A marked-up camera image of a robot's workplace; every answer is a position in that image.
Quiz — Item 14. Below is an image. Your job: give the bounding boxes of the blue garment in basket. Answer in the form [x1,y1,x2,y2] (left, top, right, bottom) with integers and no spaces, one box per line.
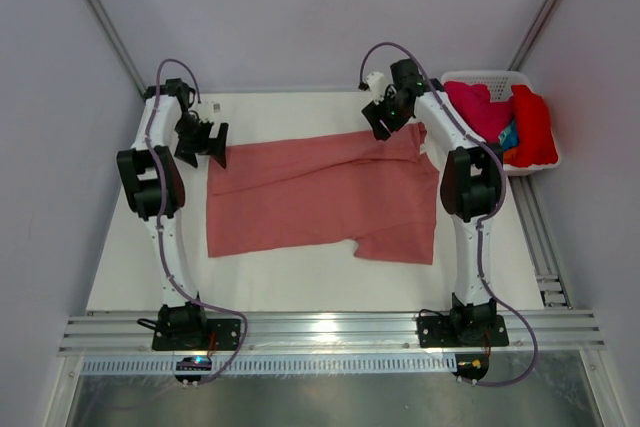
[498,120,519,151]

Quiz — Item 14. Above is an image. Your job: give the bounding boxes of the white perforated plastic basket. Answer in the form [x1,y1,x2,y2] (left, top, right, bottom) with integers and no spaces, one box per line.
[441,70,561,176]

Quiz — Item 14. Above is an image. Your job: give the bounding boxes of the right black controller board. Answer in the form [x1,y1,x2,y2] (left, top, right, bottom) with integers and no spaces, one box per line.
[454,353,490,382]

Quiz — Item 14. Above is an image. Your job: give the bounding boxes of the black controller board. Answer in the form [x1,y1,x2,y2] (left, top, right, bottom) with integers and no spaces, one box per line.
[173,355,212,384]
[454,353,490,382]

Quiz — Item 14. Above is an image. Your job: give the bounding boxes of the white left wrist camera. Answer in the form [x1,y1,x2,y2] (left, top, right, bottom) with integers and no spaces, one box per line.
[194,101,223,122]

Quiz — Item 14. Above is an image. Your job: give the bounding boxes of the salmon pink t shirt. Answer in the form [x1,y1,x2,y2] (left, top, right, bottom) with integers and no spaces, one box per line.
[206,123,439,265]

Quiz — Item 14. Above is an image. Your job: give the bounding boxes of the orange garment in basket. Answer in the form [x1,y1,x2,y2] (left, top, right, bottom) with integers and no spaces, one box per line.
[503,147,519,164]

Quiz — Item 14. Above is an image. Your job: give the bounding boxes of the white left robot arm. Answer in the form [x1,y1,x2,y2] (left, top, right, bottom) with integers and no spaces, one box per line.
[116,78,229,351]

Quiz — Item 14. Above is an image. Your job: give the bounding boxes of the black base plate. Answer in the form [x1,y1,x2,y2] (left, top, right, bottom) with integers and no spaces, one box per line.
[415,311,510,348]
[151,319,241,352]

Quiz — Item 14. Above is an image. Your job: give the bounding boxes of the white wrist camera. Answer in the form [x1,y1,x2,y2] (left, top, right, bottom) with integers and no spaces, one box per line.
[194,101,223,122]
[364,71,389,104]

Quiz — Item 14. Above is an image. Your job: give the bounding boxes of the right side aluminium rail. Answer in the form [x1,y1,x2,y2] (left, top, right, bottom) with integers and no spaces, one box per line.
[510,176,573,310]

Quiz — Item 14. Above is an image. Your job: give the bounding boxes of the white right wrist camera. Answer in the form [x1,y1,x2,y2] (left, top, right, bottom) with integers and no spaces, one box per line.
[364,71,389,104]

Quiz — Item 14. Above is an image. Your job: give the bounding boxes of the aluminium corner post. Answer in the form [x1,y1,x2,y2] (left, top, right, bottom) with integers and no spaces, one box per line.
[508,0,563,71]
[84,0,146,96]

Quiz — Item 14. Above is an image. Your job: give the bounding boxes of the right aluminium corner post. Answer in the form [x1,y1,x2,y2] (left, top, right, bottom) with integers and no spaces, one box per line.
[508,0,563,71]

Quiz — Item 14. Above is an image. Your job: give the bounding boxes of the magenta t shirt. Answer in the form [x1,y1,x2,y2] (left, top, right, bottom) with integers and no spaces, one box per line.
[444,81,514,143]

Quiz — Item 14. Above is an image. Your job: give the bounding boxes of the red t shirt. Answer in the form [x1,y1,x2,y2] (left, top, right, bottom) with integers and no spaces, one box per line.
[504,84,559,168]

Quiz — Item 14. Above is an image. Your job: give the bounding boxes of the slotted grey cable duct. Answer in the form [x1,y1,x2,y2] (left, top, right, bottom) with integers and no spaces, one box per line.
[80,351,455,376]

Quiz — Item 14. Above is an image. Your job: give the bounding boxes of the left black controller board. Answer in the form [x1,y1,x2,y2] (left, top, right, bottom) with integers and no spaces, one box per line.
[173,355,212,384]

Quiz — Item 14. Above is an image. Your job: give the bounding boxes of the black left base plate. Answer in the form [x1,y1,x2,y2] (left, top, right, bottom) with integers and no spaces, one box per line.
[151,319,241,352]

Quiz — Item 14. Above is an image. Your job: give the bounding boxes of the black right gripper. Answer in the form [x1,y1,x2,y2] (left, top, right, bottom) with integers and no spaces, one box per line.
[361,86,411,141]

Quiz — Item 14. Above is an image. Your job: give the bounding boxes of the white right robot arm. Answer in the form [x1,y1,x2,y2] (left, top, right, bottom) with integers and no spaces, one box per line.
[358,58,509,347]

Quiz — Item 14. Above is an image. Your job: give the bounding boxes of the aluminium mounting rail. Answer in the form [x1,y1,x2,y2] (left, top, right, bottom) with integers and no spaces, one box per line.
[59,310,605,355]

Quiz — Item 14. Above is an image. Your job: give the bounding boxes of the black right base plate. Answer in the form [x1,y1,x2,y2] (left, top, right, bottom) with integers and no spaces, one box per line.
[415,311,510,348]

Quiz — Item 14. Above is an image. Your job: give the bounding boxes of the left aluminium corner post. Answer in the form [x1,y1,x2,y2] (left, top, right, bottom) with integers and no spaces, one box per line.
[84,0,146,96]

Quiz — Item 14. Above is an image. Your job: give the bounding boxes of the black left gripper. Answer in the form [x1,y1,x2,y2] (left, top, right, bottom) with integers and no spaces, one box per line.
[174,112,228,169]

